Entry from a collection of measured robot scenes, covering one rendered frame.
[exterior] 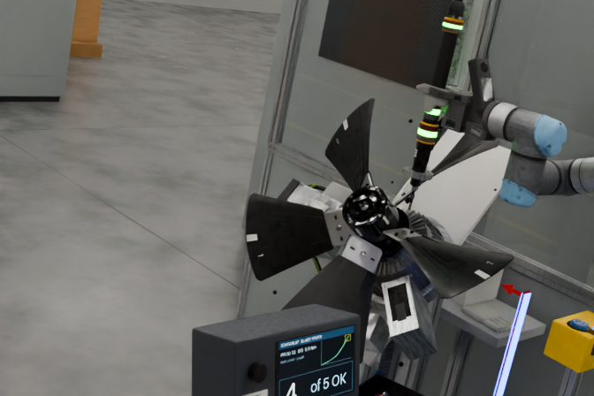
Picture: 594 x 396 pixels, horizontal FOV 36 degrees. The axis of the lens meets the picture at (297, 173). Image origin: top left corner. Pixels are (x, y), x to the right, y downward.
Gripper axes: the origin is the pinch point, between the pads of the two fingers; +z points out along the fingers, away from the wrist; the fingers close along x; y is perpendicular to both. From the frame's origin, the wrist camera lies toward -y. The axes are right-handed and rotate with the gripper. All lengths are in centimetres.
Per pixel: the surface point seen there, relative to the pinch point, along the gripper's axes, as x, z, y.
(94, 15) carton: 353, 748, 109
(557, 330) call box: 21, -36, 48
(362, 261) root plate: -6.4, 2.2, 43.8
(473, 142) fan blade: 15.4, -5.0, 12.5
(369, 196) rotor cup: -3.4, 7.2, 29.4
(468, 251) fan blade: 4.4, -18.3, 34.0
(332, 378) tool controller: -64, -45, 37
